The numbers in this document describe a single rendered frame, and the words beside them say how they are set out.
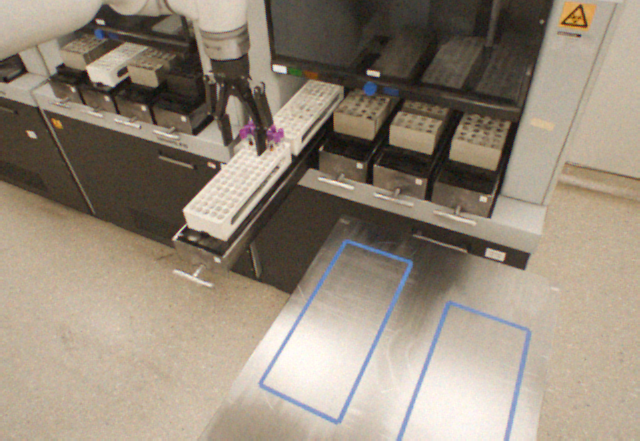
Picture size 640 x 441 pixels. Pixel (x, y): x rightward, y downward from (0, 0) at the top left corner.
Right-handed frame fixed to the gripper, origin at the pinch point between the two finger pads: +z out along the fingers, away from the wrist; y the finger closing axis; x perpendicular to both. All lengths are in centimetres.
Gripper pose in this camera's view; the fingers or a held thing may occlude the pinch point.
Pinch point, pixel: (243, 138)
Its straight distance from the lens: 107.8
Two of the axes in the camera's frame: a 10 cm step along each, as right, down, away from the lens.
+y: 8.9, 2.8, -3.5
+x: 4.5, -6.3, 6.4
